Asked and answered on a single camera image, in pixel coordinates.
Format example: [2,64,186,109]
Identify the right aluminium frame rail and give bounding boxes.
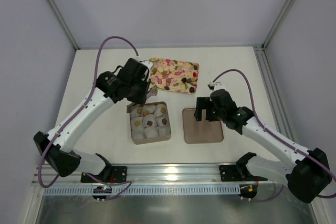
[253,47,295,141]

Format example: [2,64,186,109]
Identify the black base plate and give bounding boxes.
[80,165,127,183]
[219,164,256,182]

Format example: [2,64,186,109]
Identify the metal tongs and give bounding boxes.
[127,86,158,114]

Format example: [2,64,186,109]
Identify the floral tray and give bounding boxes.
[149,58,200,94]

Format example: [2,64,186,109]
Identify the slotted cable duct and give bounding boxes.
[44,183,240,197]

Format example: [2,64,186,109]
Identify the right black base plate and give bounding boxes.
[219,164,256,182]

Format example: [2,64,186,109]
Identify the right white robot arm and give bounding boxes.
[194,89,332,204]

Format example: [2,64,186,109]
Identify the left aluminium frame post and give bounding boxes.
[46,0,80,50]

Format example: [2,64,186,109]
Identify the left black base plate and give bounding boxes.
[80,165,127,183]

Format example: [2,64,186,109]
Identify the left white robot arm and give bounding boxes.
[34,58,154,181]

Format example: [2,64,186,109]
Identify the gold tin lid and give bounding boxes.
[182,108,224,144]

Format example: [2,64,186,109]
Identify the gold tin box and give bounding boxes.
[128,101,171,145]

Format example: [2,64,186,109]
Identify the aluminium front rail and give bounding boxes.
[33,163,268,185]

